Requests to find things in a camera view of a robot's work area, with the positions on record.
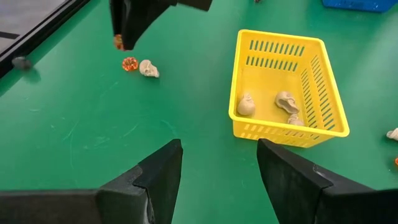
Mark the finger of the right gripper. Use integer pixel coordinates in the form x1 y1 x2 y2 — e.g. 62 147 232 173
109 0 124 35
123 0 178 51

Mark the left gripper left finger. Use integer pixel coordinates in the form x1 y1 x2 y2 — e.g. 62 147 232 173
98 139 183 224

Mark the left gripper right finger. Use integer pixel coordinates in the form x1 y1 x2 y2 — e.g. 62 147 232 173
257 139 377 224

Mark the black glass skull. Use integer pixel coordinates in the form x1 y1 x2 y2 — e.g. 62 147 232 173
11 56 32 70

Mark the yellow plastic basket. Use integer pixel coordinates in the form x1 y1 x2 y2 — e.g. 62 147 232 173
228 29 350 149

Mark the blue plastic basket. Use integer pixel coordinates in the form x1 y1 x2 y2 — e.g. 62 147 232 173
322 0 398 13

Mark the black metal table frame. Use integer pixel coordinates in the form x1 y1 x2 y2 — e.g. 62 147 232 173
0 0 91 78

